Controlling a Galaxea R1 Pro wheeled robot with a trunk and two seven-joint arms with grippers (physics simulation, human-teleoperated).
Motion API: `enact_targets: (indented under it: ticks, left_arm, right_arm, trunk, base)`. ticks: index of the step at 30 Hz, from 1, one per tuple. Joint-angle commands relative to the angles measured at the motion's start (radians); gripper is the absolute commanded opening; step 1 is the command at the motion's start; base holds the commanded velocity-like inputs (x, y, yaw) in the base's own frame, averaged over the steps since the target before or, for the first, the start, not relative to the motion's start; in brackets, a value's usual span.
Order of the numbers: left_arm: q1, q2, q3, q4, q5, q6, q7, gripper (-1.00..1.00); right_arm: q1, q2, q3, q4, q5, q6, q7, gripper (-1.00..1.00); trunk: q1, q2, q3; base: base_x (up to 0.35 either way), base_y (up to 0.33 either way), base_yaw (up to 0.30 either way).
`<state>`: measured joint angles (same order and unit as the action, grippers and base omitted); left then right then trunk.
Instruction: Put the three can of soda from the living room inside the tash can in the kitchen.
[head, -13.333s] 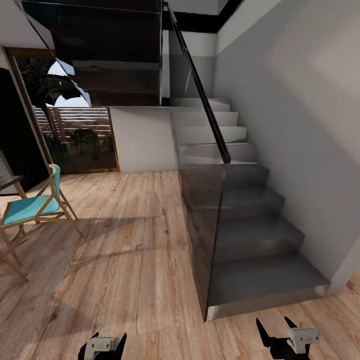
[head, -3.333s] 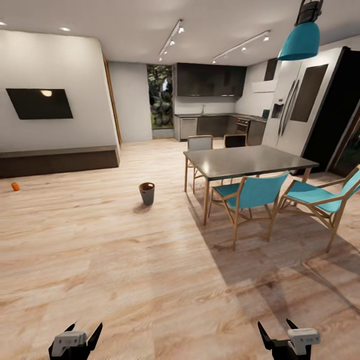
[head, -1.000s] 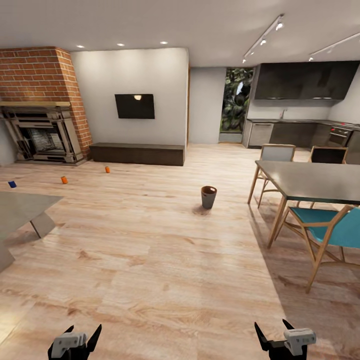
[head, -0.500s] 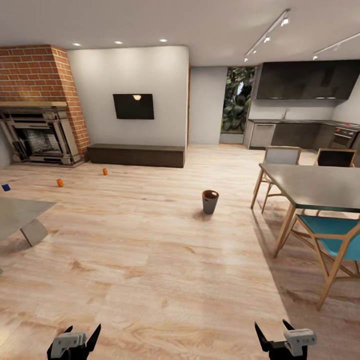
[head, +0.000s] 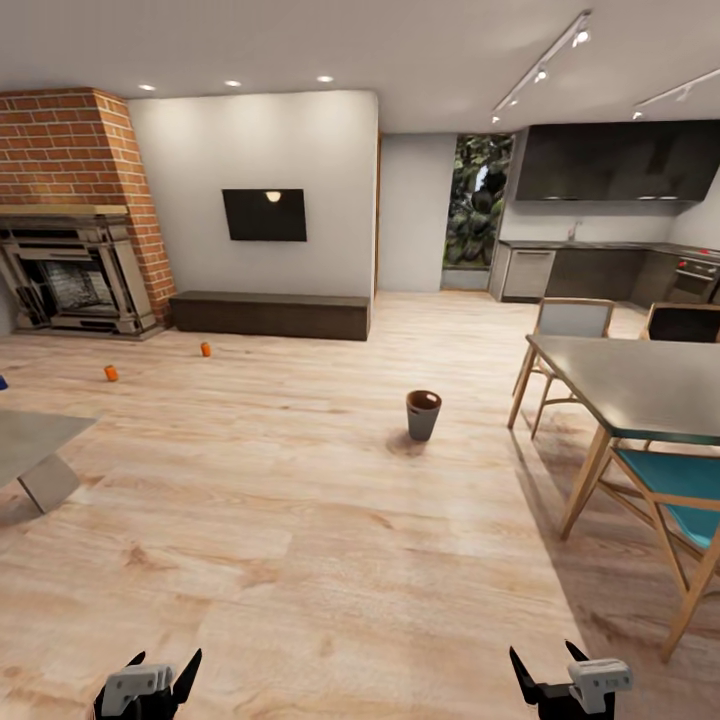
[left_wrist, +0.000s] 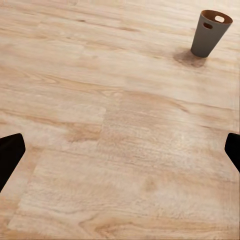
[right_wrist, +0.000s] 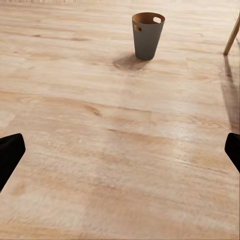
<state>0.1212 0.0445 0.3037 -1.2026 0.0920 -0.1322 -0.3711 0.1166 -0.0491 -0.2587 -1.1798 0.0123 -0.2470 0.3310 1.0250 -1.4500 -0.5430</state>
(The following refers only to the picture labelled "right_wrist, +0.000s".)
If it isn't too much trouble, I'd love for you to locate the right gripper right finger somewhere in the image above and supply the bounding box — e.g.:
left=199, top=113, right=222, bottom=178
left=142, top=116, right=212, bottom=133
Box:
left=224, top=133, right=240, bottom=172

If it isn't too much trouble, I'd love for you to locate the trash can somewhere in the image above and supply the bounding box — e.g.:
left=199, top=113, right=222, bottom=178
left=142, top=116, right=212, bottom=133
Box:
left=132, top=12, right=165, bottom=60

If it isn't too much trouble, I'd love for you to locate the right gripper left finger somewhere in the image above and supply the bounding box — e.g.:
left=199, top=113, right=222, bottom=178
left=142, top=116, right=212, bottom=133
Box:
left=0, top=133, right=26, bottom=192

